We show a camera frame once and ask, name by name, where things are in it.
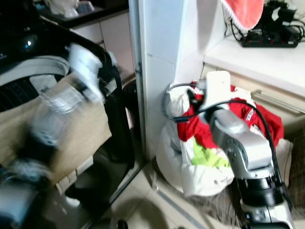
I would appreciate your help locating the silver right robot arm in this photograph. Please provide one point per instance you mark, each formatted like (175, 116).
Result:
(243, 148)

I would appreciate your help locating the yellow-green garment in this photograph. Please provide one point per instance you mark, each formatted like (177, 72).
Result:
(207, 157)

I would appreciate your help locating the beige cloth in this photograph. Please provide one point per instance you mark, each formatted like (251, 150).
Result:
(76, 138)

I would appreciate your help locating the black power strip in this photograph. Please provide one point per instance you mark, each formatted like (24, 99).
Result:
(267, 43)

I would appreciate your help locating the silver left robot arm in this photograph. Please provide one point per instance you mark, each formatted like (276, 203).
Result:
(24, 191)

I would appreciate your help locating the white laundry bag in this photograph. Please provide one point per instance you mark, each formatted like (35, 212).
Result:
(171, 157)

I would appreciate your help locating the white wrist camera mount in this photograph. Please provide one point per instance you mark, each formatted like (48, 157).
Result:
(217, 88)
(83, 64)

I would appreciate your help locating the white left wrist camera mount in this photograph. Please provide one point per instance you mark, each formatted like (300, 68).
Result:
(83, 64)

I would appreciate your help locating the pink towel with white trim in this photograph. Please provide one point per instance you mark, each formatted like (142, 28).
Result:
(243, 12)

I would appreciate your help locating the small blue item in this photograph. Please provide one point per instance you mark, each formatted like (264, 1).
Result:
(86, 7)

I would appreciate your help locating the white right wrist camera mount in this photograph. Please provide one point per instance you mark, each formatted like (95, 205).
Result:
(217, 88)

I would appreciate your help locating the black power adapters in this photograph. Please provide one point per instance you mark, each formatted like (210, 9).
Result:
(279, 16)

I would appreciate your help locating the white plastic bag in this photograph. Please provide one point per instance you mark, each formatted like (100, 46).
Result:
(62, 5)

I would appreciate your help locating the white cabinet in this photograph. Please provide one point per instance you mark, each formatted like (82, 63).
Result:
(257, 67)

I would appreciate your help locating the red garment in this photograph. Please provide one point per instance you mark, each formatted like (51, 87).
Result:
(195, 133)

